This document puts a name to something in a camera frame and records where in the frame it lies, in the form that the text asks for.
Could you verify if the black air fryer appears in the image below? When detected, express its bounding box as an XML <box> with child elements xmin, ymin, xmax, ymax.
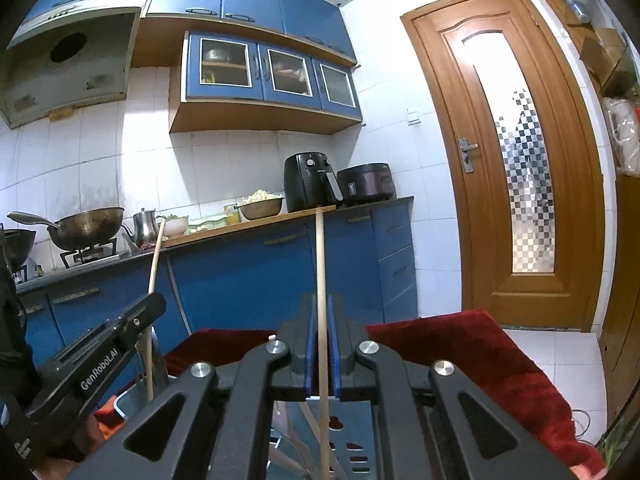
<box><xmin>284</xmin><ymin>152</ymin><xmax>345</xmax><ymax>212</ymax></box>

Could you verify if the dark wok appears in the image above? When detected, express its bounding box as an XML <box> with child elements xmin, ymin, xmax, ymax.
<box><xmin>0</xmin><ymin>227</ymin><xmax>38</xmax><ymax>273</ymax></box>

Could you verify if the cardboard box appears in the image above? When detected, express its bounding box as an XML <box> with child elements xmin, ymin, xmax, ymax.
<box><xmin>580</xmin><ymin>27</ymin><xmax>628</xmax><ymax>86</ymax></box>

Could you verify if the wooden chopstick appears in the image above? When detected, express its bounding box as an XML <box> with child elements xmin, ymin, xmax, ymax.
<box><xmin>146</xmin><ymin>217</ymin><xmax>167</xmax><ymax>402</ymax></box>
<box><xmin>315</xmin><ymin>208</ymin><xmax>332</xmax><ymax>480</ymax></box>

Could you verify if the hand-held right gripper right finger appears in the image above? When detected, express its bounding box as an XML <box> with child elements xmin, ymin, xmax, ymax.
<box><xmin>328</xmin><ymin>295</ymin><xmax>577</xmax><ymax>480</ymax></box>

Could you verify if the dark rice cooker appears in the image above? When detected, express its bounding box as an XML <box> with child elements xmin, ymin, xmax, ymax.
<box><xmin>337</xmin><ymin>162</ymin><xmax>397</xmax><ymax>205</ymax></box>

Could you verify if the white plastic bag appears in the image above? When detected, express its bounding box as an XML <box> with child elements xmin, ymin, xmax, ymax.
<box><xmin>602</xmin><ymin>97</ymin><xmax>640</xmax><ymax>176</ymax></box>

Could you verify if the metal bowl with food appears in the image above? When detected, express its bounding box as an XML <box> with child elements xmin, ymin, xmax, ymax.
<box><xmin>237</xmin><ymin>190</ymin><xmax>285</xmax><ymax>221</ymax></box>

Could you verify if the metal kettle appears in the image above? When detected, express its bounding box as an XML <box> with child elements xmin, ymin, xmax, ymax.
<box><xmin>122</xmin><ymin>208</ymin><xmax>166</xmax><ymax>247</ymax></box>

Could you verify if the blue lower kitchen cabinet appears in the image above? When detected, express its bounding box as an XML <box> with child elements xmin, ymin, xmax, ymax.
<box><xmin>15</xmin><ymin>196</ymin><xmax>418</xmax><ymax>361</ymax></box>

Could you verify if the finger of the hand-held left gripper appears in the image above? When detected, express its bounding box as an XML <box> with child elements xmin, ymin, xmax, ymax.
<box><xmin>117</xmin><ymin>291</ymin><xmax>168</xmax><ymax>342</ymax></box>

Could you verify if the gas stove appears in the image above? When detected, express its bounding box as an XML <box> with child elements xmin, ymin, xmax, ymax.
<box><xmin>60</xmin><ymin>237</ymin><xmax>121</xmax><ymax>268</ymax></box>

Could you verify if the light blue utensil holder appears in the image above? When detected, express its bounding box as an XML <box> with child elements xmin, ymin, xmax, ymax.
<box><xmin>115</xmin><ymin>390</ymin><xmax>377</xmax><ymax>480</ymax></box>

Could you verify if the wooden door with glass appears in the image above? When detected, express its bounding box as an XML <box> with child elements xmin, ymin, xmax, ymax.
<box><xmin>400</xmin><ymin>0</ymin><xmax>606</xmax><ymax>333</ymax></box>

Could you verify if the metal wok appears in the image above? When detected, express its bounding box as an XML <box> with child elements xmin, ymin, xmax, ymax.
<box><xmin>7</xmin><ymin>207</ymin><xmax>126</xmax><ymax>252</ymax></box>

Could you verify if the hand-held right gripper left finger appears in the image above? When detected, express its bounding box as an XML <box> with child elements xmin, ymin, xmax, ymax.
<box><xmin>65</xmin><ymin>292</ymin><xmax>318</xmax><ymax>480</ymax></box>

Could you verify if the red floral blanket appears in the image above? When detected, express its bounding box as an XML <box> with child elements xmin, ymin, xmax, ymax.
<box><xmin>95</xmin><ymin>310</ymin><xmax>608</xmax><ymax>480</ymax></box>

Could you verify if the grey range hood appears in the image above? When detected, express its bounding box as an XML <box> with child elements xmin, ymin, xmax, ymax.
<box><xmin>0</xmin><ymin>7</ymin><xmax>142</xmax><ymax>130</ymax></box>

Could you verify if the metal door handle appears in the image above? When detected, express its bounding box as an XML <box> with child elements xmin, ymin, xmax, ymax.
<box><xmin>458</xmin><ymin>138</ymin><xmax>479</xmax><ymax>174</ymax></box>

